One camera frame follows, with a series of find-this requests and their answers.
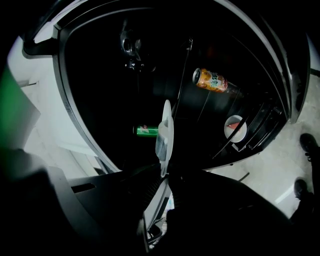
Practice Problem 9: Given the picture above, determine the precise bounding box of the small brown sauce bottle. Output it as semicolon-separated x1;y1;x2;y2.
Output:
192;67;231;94

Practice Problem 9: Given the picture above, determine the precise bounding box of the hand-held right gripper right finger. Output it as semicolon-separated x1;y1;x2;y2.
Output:
166;171;293;253

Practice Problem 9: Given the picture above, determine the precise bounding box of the black cabinet with glass door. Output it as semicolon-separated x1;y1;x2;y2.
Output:
22;0;312;173

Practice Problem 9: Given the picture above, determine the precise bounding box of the person's right black shoe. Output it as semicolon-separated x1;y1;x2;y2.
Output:
299;133;320;161

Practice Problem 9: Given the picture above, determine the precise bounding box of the large white plate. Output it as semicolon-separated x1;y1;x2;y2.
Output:
159;99;175;178

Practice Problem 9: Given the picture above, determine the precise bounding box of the red and white bowl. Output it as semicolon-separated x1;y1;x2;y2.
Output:
224;115;248;143

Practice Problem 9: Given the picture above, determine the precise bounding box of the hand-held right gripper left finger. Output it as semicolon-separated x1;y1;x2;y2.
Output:
69;164;166;241

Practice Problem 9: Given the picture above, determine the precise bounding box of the person's black shoe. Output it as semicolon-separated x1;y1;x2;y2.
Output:
299;133;320;161
294;178;315;201

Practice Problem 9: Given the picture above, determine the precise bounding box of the green drink can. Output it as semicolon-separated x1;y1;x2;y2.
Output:
132;124;160;138

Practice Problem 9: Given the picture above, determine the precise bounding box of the person's left black shoe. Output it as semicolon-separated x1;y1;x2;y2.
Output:
294;178;315;201

